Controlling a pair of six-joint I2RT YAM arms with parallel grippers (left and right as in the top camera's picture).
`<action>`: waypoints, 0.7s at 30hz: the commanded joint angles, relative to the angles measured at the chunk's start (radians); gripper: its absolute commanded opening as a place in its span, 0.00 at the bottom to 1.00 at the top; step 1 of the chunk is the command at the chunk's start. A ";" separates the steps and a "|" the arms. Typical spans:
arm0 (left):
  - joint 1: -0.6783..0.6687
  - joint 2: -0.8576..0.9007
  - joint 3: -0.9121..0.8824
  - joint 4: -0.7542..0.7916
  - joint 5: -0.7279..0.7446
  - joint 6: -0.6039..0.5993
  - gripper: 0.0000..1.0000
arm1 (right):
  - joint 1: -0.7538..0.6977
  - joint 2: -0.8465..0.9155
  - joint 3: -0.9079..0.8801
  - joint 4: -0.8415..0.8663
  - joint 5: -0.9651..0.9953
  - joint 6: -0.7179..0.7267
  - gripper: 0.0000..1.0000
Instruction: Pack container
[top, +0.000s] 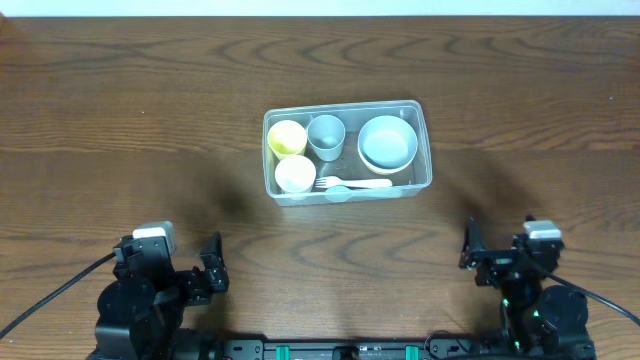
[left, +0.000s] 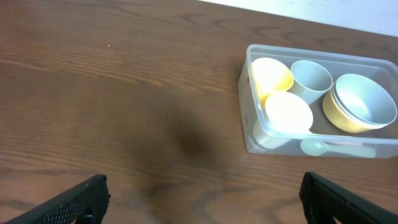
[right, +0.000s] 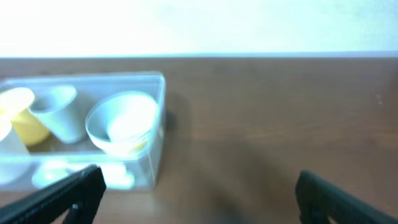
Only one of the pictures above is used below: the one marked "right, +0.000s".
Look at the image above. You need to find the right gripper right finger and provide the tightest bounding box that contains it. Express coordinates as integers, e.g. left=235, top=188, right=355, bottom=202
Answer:
left=295, top=170, right=397, bottom=224

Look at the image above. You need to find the grey plastic bowl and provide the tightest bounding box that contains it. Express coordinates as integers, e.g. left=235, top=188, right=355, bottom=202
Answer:
left=85, top=91, right=159, bottom=156

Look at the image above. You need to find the clear plastic container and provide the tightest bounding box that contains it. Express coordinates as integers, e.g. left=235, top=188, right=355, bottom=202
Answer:
left=1, top=71, right=166, bottom=191

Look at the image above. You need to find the grey plastic cup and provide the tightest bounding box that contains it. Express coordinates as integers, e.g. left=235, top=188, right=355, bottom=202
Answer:
left=29, top=85, right=86, bottom=144

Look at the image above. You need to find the yellow plastic cup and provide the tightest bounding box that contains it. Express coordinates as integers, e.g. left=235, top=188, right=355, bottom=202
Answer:
left=1, top=87, right=50, bottom=146

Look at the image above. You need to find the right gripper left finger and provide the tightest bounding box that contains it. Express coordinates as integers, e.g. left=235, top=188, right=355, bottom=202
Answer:
left=1, top=165, right=106, bottom=224

